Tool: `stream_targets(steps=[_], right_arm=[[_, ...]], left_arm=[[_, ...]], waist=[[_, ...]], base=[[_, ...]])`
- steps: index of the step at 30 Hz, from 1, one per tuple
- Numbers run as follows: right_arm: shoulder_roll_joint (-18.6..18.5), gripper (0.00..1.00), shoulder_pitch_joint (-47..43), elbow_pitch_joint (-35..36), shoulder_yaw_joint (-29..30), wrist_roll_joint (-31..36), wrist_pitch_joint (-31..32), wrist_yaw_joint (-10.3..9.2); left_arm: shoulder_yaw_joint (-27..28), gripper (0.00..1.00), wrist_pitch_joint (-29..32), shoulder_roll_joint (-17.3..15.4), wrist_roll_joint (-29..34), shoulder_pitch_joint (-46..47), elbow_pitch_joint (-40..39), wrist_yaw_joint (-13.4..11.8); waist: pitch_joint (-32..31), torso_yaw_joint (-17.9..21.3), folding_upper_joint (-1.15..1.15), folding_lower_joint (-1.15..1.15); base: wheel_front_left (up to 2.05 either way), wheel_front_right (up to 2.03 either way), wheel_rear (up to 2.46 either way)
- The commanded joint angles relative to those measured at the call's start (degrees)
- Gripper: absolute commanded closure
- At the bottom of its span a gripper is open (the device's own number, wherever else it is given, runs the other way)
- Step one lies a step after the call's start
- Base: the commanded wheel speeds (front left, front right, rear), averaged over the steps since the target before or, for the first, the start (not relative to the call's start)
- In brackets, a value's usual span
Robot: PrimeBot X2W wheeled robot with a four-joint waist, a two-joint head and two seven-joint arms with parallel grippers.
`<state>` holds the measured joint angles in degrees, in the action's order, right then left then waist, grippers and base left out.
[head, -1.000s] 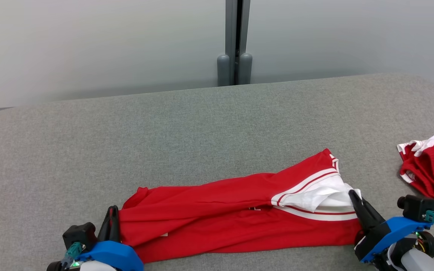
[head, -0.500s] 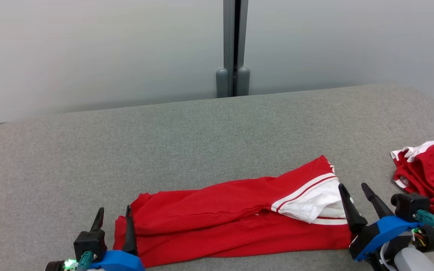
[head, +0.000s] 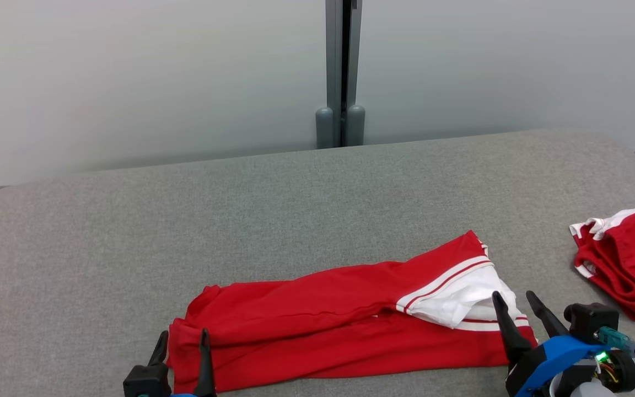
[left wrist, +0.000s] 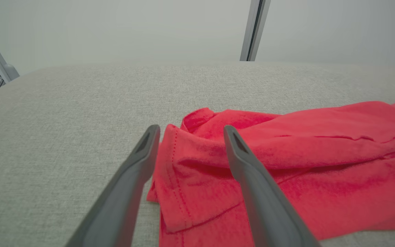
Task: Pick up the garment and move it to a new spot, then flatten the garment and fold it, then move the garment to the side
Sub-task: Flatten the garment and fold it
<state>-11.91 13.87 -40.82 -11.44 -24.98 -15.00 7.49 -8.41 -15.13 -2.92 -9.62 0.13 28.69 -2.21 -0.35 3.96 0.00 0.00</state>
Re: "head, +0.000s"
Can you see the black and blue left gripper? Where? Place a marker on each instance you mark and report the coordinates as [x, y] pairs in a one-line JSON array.
[[184, 395]]

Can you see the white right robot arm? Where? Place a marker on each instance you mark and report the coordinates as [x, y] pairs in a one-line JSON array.
[[587, 390]]

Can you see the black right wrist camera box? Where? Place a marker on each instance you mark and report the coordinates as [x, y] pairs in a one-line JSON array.
[[590, 320]]

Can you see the red garment with white panel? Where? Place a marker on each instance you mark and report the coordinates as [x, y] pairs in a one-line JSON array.
[[306, 309]]

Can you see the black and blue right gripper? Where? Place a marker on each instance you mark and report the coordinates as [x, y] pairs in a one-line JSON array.
[[549, 358]]

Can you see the red shorts with elastic waistband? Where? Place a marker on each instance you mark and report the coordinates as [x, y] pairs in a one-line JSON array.
[[631, 259]]

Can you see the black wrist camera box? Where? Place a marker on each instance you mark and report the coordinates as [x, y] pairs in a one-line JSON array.
[[590, 320], [146, 380]]

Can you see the grey metal partition post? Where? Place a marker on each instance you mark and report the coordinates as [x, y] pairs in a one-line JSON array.
[[333, 55]]

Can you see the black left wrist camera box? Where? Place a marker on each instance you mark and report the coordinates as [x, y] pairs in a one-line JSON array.
[[146, 380]]

